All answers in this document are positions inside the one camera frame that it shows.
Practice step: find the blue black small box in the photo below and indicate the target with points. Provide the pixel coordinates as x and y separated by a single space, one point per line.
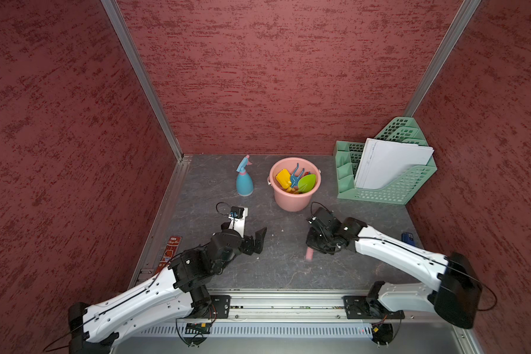
408 237

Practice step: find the white paper stack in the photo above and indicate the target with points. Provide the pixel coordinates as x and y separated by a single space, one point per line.
383 161

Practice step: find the blue toy rake yellow handle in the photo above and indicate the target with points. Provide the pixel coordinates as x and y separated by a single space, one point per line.
296 176

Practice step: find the small red card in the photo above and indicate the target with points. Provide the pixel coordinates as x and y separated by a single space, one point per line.
170 252

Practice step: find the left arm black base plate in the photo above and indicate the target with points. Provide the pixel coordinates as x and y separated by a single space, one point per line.
217 307

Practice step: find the purple toy shovel pink handle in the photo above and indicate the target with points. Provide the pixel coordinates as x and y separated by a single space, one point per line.
309 254

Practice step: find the blue pink spray bottle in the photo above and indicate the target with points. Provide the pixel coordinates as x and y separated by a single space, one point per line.
244 183

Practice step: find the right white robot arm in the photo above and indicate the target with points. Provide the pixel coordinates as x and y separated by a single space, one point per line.
446 285

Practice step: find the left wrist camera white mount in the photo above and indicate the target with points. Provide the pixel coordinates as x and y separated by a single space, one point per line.
237 218

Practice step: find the right aluminium corner post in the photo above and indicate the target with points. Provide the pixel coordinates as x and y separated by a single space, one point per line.
457 27

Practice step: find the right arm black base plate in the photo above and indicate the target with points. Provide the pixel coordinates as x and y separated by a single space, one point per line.
367 308

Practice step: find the yellow toy shovel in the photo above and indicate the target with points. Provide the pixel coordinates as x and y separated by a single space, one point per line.
283 178

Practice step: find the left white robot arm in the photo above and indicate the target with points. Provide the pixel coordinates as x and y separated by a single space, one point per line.
178 291

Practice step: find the green plastic file organizer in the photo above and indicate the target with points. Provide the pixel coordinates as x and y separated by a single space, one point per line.
399 190

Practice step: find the aluminium corner post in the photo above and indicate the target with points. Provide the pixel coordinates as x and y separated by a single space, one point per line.
457 27
117 20

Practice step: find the pink plastic bucket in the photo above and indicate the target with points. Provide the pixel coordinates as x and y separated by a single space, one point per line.
293 202

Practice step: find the left aluminium corner post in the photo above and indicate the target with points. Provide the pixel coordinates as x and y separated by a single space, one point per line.
117 20

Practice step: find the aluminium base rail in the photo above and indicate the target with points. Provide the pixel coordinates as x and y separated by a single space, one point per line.
276 321

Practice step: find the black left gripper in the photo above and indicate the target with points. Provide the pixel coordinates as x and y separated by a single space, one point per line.
248 248

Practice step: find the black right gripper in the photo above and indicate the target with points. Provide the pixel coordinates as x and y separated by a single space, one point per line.
310 242

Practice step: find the green toy trowel yellow handle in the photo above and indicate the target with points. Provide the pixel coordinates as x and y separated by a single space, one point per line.
307 183

